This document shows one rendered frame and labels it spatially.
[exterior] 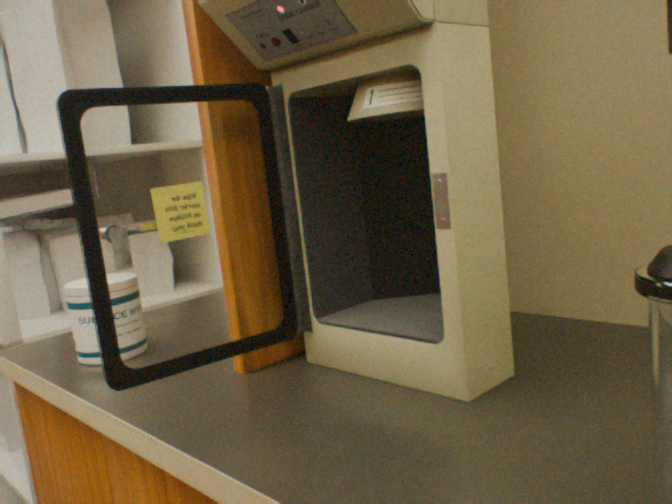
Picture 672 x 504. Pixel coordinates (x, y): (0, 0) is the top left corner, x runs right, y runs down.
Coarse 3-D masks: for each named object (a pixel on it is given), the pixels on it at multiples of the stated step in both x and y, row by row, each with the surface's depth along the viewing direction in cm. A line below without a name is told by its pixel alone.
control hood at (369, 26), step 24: (216, 0) 85; (240, 0) 83; (336, 0) 75; (360, 0) 73; (384, 0) 72; (408, 0) 70; (432, 0) 73; (360, 24) 77; (384, 24) 75; (408, 24) 74; (240, 48) 92; (312, 48) 85; (336, 48) 84
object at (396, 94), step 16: (368, 80) 87; (384, 80) 85; (400, 80) 84; (416, 80) 84; (368, 96) 86; (384, 96) 85; (400, 96) 84; (416, 96) 83; (352, 112) 89; (368, 112) 86; (384, 112) 84; (400, 112) 83; (416, 112) 99
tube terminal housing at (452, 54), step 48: (480, 0) 79; (384, 48) 80; (432, 48) 75; (480, 48) 80; (288, 96) 95; (336, 96) 102; (432, 96) 76; (480, 96) 80; (432, 144) 77; (480, 144) 80; (432, 192) 79; (480, 192) 81; (480, 240) 81; (480, 288) 81; (336, 336) 97; (384, 336) 90; (480, 336) 82; (432, 384) 85; (480, 384) 82
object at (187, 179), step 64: (128, 128) 84; (192, 128) 89; (256, 128) 95; (128, 192) 84; (192, 192) 89; (256, 192) 95; (192, 256) 90; (256, 256) 96; (128, 320) 85; (192, 320) 90; (256, 320) 96
